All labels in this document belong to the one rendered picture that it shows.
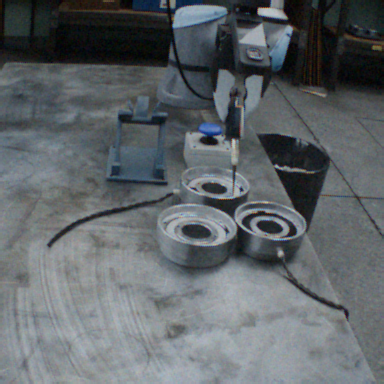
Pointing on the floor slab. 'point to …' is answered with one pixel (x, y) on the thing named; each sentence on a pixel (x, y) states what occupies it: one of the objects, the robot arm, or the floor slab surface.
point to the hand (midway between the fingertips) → (234, 116)
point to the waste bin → (309, 186)
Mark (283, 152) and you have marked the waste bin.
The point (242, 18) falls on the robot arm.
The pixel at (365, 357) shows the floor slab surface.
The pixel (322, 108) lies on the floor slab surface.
